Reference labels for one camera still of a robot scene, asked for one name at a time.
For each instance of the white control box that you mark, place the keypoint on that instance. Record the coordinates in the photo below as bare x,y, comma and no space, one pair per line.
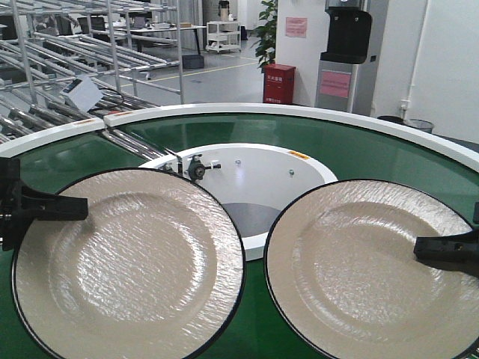
82,93

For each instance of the white outer rail right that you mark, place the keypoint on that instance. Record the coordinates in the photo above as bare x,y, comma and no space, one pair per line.
447,148

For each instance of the white wheeled cart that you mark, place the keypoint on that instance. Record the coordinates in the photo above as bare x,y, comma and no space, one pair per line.
223,36

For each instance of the metal roller rack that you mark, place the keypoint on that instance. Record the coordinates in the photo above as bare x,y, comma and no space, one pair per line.
47,44

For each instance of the red fire extinguisher box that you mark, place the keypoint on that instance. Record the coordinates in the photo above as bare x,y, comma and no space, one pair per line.
278,84

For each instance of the green potted plant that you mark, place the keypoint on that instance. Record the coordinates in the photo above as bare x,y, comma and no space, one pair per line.
266,33

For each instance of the white outer rail left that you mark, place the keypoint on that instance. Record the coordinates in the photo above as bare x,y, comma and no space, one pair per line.
38,139

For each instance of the steel conveyor rollers left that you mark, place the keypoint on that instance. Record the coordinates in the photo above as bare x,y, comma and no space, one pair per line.
132,144

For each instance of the black water dispenser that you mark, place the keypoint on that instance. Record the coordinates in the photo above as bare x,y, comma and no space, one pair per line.
346,50

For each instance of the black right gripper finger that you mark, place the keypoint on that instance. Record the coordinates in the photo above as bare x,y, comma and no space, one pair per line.
450,253

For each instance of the wire waste basket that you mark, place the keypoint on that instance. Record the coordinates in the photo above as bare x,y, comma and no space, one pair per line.
422,125

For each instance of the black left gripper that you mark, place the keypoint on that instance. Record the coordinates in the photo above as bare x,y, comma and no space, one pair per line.
32,204

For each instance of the beige ceramic plate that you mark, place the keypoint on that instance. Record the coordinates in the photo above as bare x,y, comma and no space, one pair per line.
340,268
156,270

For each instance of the white rail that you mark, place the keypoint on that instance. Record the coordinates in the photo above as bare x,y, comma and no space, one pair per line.
447,148
38,139

